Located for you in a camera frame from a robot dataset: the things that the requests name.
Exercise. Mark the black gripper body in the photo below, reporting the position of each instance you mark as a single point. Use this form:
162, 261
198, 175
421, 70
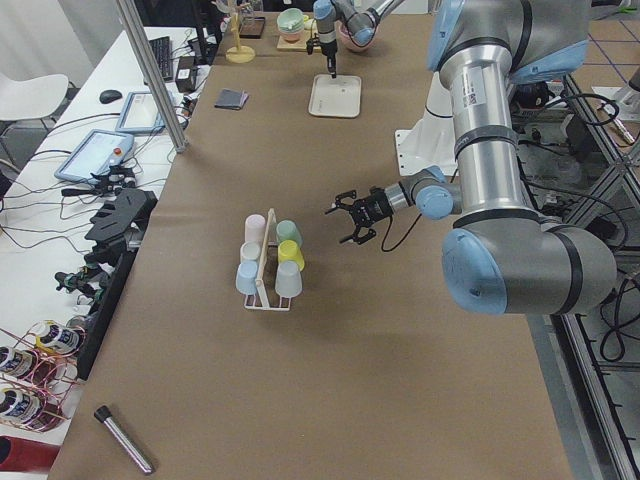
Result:
329, 49
375, 204

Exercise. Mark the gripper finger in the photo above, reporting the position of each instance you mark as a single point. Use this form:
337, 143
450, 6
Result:
331, 66
363, 232
347, 201

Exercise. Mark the cream tray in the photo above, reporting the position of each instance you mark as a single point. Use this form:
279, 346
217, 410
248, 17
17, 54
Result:
338, 97

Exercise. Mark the green cup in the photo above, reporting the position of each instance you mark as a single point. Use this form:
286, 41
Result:
288, 230

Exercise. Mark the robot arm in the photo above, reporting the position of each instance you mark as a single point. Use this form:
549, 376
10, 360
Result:
361, 26
499, 256

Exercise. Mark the yellow cup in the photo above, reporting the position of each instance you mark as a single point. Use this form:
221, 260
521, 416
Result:
289, 250

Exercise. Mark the dark brown tray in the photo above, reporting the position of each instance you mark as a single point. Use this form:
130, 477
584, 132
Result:
252, 28

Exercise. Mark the pink cup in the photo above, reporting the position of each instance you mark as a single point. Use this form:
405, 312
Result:
254, 228

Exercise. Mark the grey cup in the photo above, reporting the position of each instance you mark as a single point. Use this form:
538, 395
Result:
288, 282

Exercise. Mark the cream cup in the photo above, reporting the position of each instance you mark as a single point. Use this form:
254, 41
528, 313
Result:
250, 251

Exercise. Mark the blue cup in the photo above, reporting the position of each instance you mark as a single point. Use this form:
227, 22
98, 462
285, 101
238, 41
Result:
246, 275

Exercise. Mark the white cup rack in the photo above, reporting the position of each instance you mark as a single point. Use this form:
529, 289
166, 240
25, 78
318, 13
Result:
266, 298

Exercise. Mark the pink bowl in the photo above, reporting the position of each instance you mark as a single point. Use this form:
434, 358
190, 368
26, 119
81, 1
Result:
350, 44

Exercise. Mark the wooden cutting board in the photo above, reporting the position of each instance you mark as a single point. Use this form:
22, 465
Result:
297, 42

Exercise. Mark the stacked green bowls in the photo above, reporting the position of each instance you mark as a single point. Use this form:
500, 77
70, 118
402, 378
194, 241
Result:
290, 24

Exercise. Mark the wooden mug tree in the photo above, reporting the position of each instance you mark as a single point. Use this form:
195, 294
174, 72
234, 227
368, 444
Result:
238, 53

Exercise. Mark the grey folded cloth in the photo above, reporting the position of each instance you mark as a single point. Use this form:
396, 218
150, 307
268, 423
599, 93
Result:
231, 99

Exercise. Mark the black keyboard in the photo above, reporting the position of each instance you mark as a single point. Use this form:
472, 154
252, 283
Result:
161, 48

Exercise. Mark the far teach pendant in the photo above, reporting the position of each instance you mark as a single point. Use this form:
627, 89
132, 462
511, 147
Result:
139, 115

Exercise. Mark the teach pendant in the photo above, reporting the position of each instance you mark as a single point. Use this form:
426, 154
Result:
139, 115
95, 155

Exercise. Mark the black tool holder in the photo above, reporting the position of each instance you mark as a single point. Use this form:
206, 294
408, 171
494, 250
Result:
113, 219

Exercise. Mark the black computer mouse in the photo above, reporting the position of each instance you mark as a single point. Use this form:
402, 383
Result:
109, 96

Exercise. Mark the near teach pendant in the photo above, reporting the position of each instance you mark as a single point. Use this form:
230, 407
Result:
95, 155

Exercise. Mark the white chair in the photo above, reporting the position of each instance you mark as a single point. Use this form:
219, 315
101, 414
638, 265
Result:
31, 99

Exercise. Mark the metal cylinder black cap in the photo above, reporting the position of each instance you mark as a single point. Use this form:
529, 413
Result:
104, 416

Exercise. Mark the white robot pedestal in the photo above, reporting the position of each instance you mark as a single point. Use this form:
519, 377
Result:
431, 140

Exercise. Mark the aluminium frame post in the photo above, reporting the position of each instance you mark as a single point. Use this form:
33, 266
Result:
134, 28

